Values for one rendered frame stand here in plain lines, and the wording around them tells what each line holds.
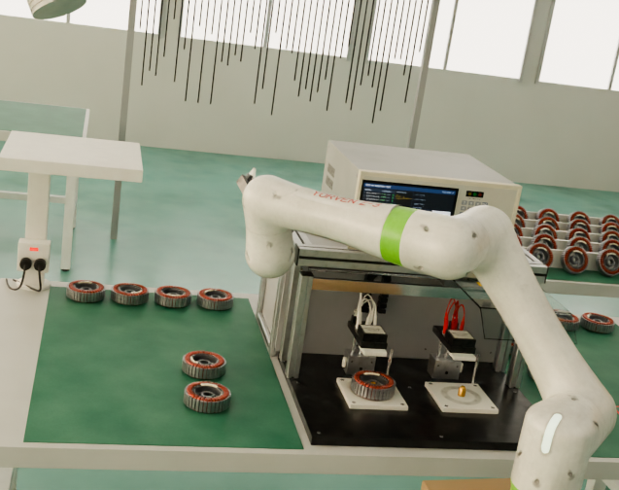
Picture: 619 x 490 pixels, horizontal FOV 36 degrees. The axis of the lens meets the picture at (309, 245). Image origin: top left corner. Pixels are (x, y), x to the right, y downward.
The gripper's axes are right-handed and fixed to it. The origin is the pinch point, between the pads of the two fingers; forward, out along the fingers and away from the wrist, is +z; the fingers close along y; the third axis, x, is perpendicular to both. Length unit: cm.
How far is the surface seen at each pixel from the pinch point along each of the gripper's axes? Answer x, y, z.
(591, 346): 2, 122, 33
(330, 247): -2.1, 19.5, -7.1
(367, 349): -15.2, 40.7, -18.8
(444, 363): -12, 65, -8
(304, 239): -5.8, 14.0, -3.1
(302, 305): -16.5, 21.2, -14.5
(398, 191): 18.8, 25.4, -1.9
